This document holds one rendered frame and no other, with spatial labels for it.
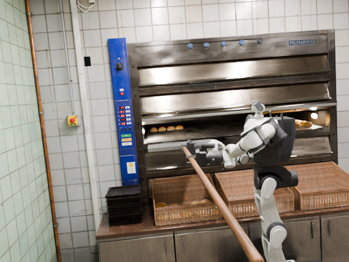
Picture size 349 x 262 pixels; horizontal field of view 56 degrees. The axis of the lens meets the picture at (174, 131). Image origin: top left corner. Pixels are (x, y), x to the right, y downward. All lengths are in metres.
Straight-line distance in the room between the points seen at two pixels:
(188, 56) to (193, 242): 1.62
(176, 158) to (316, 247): 1.40
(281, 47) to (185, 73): 0.94
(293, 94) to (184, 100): 1.04
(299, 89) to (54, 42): 2.28
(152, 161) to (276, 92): 1.33
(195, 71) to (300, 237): 1.68
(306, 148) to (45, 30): 2.63
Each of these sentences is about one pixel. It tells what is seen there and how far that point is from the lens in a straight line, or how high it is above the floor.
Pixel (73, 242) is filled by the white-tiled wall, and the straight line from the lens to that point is 3.43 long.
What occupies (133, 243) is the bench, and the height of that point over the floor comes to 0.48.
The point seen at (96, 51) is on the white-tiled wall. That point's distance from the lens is 3.11.
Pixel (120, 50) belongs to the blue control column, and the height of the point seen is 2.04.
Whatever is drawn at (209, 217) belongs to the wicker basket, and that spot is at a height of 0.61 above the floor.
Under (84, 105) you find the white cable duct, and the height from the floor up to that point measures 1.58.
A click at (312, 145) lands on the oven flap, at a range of 3.48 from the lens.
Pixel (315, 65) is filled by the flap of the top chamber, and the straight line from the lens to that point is 3.44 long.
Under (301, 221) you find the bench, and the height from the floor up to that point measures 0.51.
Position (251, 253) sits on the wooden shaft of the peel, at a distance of 0.88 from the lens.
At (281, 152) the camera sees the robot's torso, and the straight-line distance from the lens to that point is 2.28.
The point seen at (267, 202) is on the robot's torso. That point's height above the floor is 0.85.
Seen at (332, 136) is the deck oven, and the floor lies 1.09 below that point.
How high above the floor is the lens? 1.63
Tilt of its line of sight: 7 degrees down
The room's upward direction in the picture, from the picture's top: 5 degrees counter-clockwise
